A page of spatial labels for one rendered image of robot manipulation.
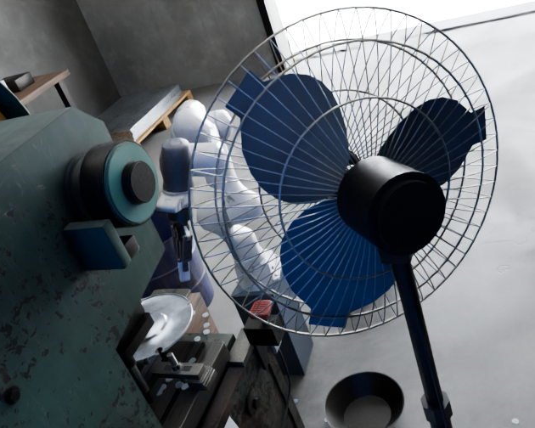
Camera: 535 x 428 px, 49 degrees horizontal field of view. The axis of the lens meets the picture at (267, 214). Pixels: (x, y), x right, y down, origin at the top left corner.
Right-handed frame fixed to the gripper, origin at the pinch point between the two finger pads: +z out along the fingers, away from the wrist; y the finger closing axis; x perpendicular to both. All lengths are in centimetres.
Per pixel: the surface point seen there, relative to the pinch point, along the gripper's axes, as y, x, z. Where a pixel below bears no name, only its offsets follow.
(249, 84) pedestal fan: -66, 10, -64
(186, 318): -5.5, 2.2, 12.8
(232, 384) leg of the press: -22.0, -4.3, 27.6
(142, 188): -33, 19, -39
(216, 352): -16.8, -2.0, 19.4
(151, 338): -5.4, 13.1, 16.3
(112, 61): 536, -115, 6
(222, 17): 425, -203, -43
